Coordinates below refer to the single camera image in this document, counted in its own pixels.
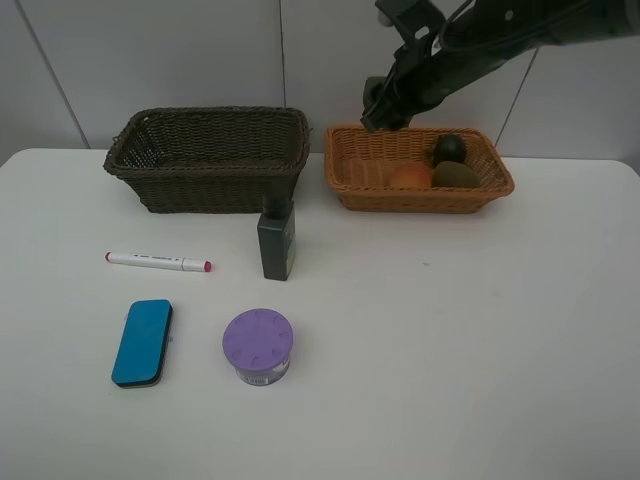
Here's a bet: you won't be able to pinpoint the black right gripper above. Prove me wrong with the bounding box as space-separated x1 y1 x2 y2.
361 34 480 131

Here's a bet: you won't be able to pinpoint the dark purple mangosteen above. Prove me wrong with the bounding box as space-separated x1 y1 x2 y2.
431 134 467 167

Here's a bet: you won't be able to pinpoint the orange red peach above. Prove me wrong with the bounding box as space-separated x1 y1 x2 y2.
389 162 432 189

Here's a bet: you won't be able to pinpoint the brown kiwi fruit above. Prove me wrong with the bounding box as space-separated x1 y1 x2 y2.
432 161 481 189

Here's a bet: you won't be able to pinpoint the blue whiteboard eraser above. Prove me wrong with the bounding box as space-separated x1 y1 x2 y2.
111 299 173 388

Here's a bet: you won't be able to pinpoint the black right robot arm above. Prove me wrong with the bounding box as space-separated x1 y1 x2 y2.
361 0 639 132

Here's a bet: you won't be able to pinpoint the orange wicker basket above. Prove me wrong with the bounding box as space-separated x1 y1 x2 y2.
324 126 515 214

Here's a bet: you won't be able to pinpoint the dark green rectangular bottle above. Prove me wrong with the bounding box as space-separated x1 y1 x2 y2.
257 196 296 281

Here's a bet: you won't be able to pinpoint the dark brown wicker basket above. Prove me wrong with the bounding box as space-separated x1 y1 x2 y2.
104 106 310 214

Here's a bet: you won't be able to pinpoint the white marker red caps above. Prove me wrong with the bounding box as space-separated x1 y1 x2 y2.
105 251 212 273

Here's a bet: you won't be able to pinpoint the purple lidded round can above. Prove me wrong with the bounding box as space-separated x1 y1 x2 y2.
222 308 294 387

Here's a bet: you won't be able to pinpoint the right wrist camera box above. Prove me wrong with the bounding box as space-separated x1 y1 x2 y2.
374 0 445 42

